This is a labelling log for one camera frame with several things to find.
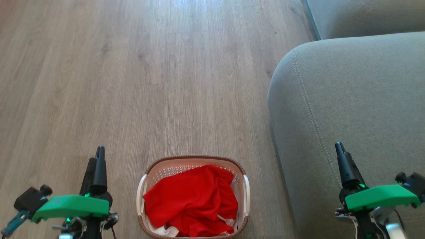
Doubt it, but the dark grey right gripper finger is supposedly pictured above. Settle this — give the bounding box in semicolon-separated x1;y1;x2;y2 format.
335;142;366;190

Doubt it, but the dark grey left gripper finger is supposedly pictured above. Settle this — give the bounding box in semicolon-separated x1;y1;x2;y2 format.
92;145;108;195
80;157;97;196

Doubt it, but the teal left camera cable plug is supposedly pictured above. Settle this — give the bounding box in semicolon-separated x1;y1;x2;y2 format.
1;210;33;238

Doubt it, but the brown rimmed plastic laundry basket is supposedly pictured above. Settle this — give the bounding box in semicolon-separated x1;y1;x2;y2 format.
136;155;251;239

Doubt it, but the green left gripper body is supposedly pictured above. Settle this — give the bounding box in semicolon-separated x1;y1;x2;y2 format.
31;190;114;222

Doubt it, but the grey fabric sofa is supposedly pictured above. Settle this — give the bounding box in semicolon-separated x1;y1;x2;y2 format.
267;0;425;239

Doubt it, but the white cloth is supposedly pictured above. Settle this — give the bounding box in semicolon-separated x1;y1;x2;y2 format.
146;215;235;238

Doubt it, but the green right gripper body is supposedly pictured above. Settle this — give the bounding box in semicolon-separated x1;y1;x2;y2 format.
338;183;421;213

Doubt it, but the red cloth garment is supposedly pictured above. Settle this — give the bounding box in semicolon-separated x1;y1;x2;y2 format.
143;165;239;238

